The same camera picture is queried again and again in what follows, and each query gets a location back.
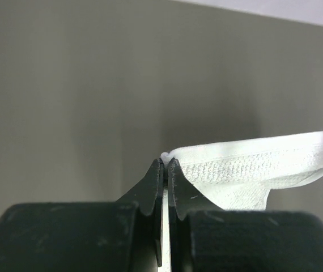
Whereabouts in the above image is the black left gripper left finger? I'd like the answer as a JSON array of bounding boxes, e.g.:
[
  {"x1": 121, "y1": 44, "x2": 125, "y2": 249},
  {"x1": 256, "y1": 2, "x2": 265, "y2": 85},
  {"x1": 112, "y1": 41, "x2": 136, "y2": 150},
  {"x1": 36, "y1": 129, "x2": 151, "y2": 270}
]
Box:
[{"x1": 0, "y1": 159, "x2": 164, "y2": 271}]

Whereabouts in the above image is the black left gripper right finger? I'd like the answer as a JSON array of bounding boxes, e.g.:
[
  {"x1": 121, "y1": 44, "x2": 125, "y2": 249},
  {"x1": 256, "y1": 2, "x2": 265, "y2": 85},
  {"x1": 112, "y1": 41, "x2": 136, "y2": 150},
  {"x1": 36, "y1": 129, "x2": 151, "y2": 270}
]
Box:
[{"x1": 168, "y1": 159, "x2": 323, "y2": 271}]

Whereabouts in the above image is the white grey cloth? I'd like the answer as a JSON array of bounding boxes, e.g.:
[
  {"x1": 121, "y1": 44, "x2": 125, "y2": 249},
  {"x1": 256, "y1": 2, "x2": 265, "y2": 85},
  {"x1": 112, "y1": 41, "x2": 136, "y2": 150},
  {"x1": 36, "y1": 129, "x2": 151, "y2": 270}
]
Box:
[{"x1": 160, "y1": 130, "x2": 323, "y2": 272}]

